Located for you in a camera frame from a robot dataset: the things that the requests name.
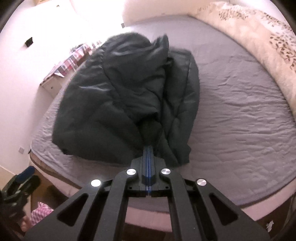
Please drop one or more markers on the dark wall switch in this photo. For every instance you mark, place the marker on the dark wall switch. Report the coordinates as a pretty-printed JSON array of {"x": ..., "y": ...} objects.
[{"x": 29, "y": 42}]

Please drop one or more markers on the pink plaid pajama clothing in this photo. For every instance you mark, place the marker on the pink plaid pajama clothing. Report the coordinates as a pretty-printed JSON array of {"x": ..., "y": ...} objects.
[{"x": 38, "y": 214}]

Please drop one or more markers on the white bed headboard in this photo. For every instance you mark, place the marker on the white bed headboard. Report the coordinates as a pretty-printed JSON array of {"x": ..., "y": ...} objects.
[{"x": 136, "y": 11}]

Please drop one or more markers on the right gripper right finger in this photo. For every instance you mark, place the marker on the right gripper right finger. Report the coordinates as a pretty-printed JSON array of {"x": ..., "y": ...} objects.
[{"x": 198, "y": 211}]

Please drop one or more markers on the plaid cloth on desk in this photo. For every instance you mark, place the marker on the plaid cloth on desk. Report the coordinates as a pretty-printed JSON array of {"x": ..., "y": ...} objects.
[{"x": 73, "y": 60}]

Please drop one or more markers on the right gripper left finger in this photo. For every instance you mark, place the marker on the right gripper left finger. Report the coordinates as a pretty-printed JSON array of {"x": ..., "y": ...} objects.
[{"x": 97, "y": 211}]

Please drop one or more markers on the grey quilted bed cover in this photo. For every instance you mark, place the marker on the grey quilted bed cover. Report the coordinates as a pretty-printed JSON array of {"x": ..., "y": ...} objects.
[{"x": 243, "y": 138}]

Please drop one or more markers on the white drawer desk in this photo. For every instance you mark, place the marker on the white drawer desk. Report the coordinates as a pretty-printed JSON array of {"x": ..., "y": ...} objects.
[{"x": 54, "y": 84}]

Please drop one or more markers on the dark green quilted jacket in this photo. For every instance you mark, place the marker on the dark green quilted jacket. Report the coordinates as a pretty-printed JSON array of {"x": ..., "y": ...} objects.
[{"x": 129, "y": 94}]

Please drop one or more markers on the beige leaf-print duvet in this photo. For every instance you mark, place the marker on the beige leaf-print duvet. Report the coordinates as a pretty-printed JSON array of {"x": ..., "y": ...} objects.
[{"x": 270, "y": 41}]

